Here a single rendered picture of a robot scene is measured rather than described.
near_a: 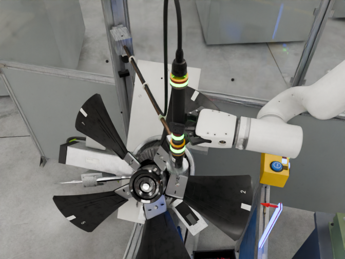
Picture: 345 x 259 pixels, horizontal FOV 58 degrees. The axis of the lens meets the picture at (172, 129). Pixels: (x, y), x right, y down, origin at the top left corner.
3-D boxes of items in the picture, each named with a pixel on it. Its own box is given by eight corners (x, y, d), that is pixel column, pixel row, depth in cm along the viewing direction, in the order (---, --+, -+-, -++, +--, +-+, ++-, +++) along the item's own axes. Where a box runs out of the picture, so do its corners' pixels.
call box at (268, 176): (260, 155, 144) (265, 141, 136) (282, 160, 143) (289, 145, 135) (258, 185, 134) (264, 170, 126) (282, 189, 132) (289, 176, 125)
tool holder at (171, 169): (160, 156, 103) (159, 137, 95) (180, 150, 104) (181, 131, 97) (170, 178, 97) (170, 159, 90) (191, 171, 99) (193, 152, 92)
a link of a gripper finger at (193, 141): (200, 151, 79) (184, 140, 81) (219, 135, 83) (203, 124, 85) (201, 148, 78) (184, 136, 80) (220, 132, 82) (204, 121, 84)
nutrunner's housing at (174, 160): (169, 168, 103) (168, 47, 69) (180, 164, 104) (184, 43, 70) (173, 177, 100) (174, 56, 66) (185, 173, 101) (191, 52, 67)
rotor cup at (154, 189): (132, 159, 117) (120, 168, 104) (170, 154, 114) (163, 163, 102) (139, 197, 118) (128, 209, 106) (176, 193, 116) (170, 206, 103)
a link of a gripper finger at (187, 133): (191, 142, 82) (167, 137, 83) (194, 133, 84) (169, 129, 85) (192, 134, 80) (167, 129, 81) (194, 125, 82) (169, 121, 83)
